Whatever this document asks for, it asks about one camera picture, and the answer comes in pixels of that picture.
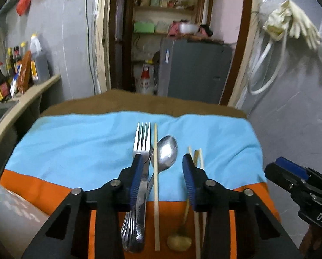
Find steel fork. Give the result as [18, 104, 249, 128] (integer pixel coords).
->
[121, 123, 152, 253]

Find small gold spoon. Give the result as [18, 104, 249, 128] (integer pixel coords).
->
[167, 200, 201, 256]

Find blue and orange cloth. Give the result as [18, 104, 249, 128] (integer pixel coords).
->
[0, 111, 282, 259]

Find brown table cover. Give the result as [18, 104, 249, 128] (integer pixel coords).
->
[41, 89, 247, 119]

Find red white gas bottle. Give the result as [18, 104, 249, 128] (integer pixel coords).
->
[138, 64, 154, 95]

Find grey refrigerator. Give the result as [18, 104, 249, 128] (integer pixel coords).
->
[157, 38, 232, 104]

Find white utensil holder cup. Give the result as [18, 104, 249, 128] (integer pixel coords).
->
[0, 184, 48, 258]

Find orange snack bag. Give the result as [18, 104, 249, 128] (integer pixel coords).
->
[17, 50, 33, 94]

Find green box on shelf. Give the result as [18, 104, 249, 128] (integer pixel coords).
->
[133, 22, 155, 34]

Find white rubber gloves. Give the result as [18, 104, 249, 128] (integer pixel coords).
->
[262, 0, 322, 50]

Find red plastic bag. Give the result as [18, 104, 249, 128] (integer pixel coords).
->
[16, 0, 31, 16]

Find white hose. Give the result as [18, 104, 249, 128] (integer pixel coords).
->
[247, 24, 290, 95]

